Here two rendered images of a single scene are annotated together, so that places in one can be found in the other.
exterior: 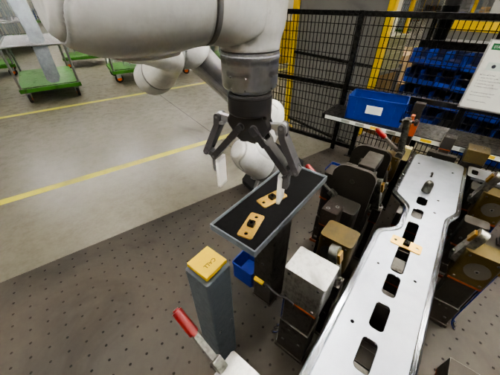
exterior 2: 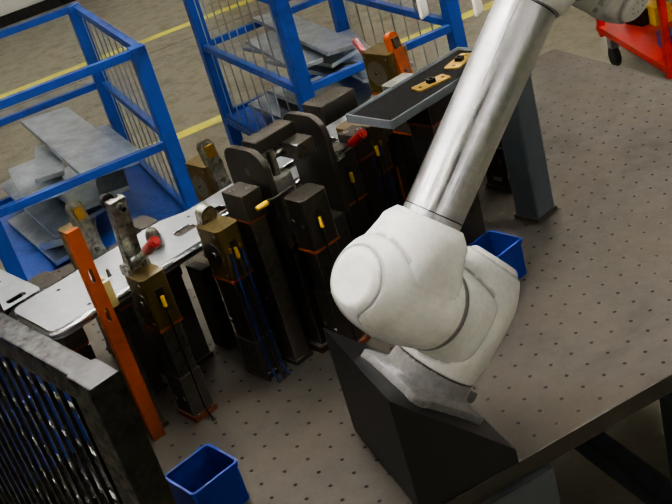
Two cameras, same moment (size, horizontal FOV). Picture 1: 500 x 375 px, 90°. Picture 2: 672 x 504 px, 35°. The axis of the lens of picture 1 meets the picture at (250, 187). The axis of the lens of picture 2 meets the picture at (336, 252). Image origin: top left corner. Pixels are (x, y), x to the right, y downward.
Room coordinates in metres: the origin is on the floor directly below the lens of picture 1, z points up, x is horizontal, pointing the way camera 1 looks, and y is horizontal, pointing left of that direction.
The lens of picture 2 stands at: (2.71, 0.27, 1.97)
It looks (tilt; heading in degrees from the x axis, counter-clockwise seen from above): 27 degrees down; 196
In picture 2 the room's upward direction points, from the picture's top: 16 degrees counter-clockwise
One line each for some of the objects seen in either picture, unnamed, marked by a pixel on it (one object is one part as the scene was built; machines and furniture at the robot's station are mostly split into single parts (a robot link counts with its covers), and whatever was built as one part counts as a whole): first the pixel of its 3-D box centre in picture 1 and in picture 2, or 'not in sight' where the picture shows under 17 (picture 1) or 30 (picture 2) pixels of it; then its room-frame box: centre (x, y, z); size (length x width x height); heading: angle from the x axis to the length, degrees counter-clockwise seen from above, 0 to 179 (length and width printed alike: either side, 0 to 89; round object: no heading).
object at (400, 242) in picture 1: (406, 243); not in sight; (0.50, -0.48, 1.01); 0.08 x 0.04 x 0.01; 51
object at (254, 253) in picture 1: (275, 199); (427, 85); (0.53, -0.07, 1.16); 0.37 x 0.14 x 0.02; 142
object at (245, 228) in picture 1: (251, 224); (459, 59); (0.43, 0.00, 1.17); 0.08 x 0.04 x 0.01; 155
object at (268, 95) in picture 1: (249, 115); not in sight; (0.43, 0.00, 1.43); 0.08 x 0.07 x 0.09; 65
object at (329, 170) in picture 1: (322, 207); (332, 273); (0.80, -0.31, 0.89); 0.09 x 0.08 x 0.38; 52
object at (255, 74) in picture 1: (249, 71); not in sight; (0.43, 0.00, 1.51); 0.09 x 0.09 x 0.06
